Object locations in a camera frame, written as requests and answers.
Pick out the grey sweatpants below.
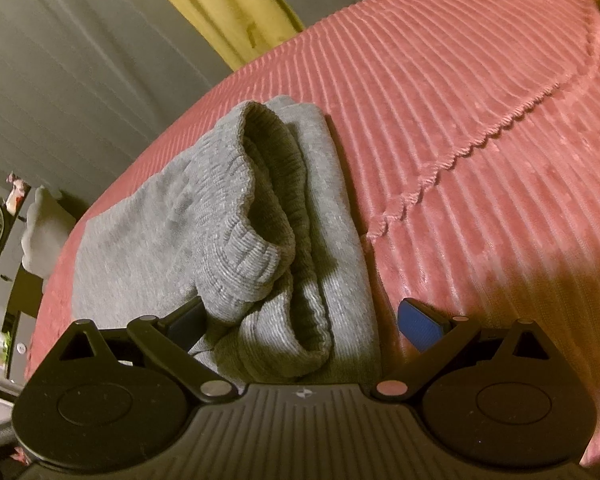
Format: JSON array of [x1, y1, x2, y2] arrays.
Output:
[[71, 96, 381, 386]]

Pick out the dark cabinet with stickers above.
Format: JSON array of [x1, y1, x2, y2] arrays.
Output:
[[0, 174, 43, 400]]

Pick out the pink ribbed bedspread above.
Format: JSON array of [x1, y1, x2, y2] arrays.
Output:
[[28, 0, 600, 478]]

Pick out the grey curtain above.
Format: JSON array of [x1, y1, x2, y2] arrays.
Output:
[[0, 0, 361, 214]]

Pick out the yellow curtain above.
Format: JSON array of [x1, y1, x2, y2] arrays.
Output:
[[168, 0, 304, 70]]

